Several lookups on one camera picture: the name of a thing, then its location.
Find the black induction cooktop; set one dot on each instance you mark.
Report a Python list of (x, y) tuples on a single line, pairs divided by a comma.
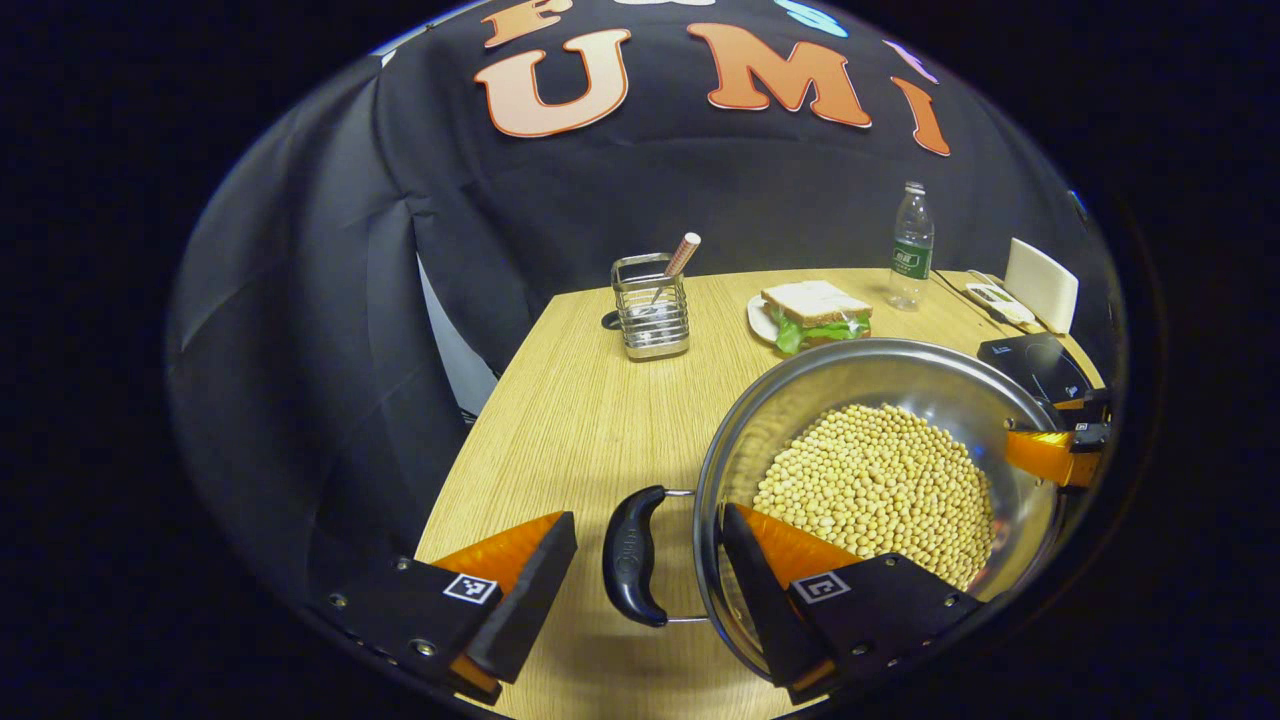
[(1040, 365)]

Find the stainless steel pot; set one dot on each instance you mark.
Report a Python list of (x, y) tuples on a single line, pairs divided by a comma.
[(880, 375)]

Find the pile of yellow soybeans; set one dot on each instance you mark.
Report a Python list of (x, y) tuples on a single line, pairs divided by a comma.
[(880, 480)]

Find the pink striped stick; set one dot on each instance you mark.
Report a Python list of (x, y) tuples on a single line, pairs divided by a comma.
[(682, 255)]

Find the black backdrop cloth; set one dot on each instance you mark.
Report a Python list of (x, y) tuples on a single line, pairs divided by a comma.
[(330, 300)]

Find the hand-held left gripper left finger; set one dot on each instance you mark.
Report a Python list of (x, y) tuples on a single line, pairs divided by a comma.
[(520, 600)]

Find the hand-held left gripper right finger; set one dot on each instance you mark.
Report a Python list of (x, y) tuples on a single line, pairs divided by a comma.
[(765, 600)]

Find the clear plastic water bottle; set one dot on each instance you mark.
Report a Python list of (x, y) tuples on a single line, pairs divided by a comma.
[(910, 255)]

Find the white toaster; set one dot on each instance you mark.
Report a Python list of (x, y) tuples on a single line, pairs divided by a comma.
[(1042, 285)]

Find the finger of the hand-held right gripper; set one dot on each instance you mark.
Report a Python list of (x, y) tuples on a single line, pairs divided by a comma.
[(1040, 455)]

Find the sandwich with lettuce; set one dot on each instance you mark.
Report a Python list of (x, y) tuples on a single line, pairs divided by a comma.
[(815, 310)]

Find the black table grommet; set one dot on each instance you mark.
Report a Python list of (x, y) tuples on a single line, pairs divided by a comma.
[(610, 320)]

